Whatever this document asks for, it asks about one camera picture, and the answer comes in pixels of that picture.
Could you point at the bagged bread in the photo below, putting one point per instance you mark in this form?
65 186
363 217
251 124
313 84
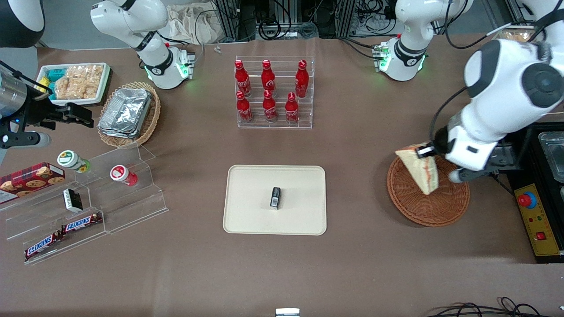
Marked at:
515 35

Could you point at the small grey device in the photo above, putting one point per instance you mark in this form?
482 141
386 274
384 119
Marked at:
287 312

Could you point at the red lid cup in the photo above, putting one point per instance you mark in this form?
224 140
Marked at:
121 174

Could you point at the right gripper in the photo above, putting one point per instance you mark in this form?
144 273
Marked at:
36 112

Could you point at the white snack container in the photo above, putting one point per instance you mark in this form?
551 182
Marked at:
105 83

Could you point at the yellow control panel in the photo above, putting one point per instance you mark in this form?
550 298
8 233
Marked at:
544 248

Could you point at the teal snack packet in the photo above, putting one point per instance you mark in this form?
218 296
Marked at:
56 75

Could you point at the triangle sandwich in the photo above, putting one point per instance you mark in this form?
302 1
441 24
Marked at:
418 169

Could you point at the grey metal bracket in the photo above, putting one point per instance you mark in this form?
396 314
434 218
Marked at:
504 156

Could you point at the clear acrylic bottle rack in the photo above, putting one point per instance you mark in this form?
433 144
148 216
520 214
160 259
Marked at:
275 125

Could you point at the stacked aluminium foil trays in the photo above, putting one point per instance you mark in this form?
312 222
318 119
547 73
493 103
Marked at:
125 112

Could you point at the beige cloth bag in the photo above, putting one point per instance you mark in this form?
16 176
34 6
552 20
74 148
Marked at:
189 22

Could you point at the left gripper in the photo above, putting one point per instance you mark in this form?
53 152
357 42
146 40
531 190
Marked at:
439 144

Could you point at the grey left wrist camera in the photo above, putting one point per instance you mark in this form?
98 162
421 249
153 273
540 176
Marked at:
467 175

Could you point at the beige rectangular tray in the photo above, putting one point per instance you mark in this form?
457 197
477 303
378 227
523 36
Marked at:
251 202

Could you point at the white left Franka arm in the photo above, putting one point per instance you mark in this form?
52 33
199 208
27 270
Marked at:
506 83

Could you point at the small black packet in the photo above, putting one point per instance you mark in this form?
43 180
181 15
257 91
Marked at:
275 198

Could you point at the red cookie box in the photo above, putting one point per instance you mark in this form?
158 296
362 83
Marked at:
31 180

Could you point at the small black white box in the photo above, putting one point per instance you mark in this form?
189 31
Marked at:
72 199

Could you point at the clear acrylic tiered stand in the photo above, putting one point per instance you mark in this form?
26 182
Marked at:
132 207

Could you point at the green lid cup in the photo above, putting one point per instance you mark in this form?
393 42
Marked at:
70 160

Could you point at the red emergency stop button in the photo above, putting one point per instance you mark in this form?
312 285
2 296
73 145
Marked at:
526 200

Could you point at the oval tan wicker basket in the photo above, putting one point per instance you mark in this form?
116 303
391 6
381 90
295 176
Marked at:
152 114

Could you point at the metal pan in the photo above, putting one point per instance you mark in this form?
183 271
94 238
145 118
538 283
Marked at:
553 154

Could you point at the red cola bottle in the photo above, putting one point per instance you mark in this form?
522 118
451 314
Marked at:
243 110
302 79
268 79
291 110
242 79
269 109

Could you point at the red rocker switch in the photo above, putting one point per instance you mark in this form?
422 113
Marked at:
541 236

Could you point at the rice cracker bag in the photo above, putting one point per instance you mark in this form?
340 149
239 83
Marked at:
79 81

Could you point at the Snickers bar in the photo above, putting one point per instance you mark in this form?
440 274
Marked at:
43 245
81 223

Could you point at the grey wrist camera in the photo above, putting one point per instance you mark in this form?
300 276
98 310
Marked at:
467 175
22 140

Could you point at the aluminium frame rack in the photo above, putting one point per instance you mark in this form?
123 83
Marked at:
299 17

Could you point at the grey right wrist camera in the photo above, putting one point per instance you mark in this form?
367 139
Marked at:
22 140

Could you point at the black machine housing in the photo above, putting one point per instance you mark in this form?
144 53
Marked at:
528 167

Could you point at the round brown wicker basket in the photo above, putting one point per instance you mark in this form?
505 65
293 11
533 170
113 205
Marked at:
432 209

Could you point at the yellow snack packet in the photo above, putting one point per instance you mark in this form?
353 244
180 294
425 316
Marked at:
44 86

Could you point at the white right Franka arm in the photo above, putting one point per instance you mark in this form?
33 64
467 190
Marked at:
128 17

